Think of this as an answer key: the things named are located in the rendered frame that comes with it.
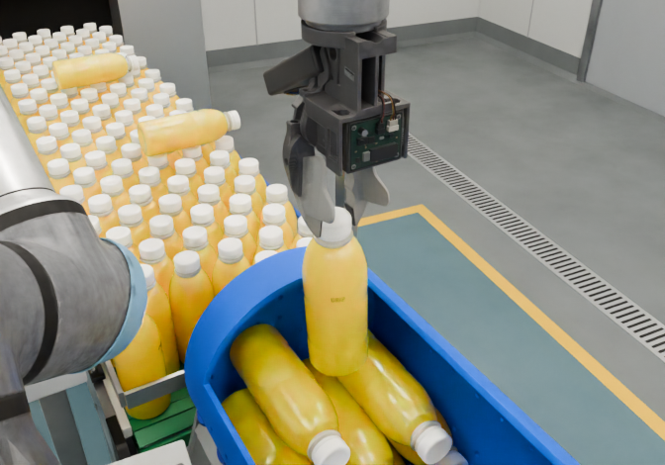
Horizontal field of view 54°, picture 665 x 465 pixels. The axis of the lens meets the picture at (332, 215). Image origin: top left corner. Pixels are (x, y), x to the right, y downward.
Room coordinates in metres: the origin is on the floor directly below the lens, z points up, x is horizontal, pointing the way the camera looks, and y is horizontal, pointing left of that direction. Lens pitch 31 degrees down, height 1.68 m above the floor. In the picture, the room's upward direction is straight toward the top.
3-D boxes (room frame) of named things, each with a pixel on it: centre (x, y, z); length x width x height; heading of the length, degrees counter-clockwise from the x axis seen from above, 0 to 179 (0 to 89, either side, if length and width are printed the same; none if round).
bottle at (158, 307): (0.79, 0.29, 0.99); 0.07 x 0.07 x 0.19
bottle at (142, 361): (0.71, 0.29, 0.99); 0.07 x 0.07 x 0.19
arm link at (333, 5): (0.54, -0.01, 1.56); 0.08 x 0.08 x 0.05
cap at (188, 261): (0.82, 0.23, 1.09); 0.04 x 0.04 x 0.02
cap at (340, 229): (0.56, 0.00, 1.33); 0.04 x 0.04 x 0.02
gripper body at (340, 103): (0.54, -0.01, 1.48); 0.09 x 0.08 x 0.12; 31
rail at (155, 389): (0.76, 0.13, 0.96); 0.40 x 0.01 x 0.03; 121
